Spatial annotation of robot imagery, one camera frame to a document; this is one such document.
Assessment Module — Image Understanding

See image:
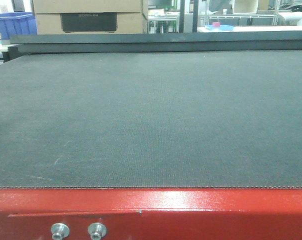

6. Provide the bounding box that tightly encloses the dark green conveyor belt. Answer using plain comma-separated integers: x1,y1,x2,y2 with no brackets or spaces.
0,50,302,189

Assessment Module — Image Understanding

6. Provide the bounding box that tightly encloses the small red block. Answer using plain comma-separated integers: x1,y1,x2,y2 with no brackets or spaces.
212,22,221,28

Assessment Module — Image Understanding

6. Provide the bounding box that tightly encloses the shallow blue tray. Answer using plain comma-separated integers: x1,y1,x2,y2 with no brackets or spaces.
205,24,235,32

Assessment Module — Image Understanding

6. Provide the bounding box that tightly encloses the lower cardboard box black label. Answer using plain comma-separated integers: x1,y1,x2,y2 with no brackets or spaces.
34,12,149,35

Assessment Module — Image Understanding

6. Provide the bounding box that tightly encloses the white metal shelf rack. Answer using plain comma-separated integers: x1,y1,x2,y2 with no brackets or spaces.
204,13,277,26

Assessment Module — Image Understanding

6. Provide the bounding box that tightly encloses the upper cardboard box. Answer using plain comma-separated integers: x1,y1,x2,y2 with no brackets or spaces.
33,0,148,14

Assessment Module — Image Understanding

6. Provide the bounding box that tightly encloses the white background table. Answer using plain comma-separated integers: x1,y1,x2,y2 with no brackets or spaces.
197,25,302,33

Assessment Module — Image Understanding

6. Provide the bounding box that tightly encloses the blue crate background left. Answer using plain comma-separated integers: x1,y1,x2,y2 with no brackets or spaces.
0,12,38,40

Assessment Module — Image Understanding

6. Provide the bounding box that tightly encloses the dark conveyor far rail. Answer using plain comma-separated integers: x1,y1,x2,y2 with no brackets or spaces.
10,30,302,54

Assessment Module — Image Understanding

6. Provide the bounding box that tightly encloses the black vertical post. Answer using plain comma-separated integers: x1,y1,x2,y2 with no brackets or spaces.
178,0,199,33

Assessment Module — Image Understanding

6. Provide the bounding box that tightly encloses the red conveyor frame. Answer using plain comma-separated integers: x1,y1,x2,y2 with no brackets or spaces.
0,188,302,240

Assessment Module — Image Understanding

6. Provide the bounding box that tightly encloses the right silver frame bolt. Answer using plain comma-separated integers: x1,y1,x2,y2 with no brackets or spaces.
87,222,108,240

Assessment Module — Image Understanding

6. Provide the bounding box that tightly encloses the silver frame bolt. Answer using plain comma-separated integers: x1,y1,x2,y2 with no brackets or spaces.
50,223,70,240
87,222,108,240

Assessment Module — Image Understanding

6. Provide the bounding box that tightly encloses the left silver frame bolt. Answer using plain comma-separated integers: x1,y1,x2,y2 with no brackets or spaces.
50,223,70,240

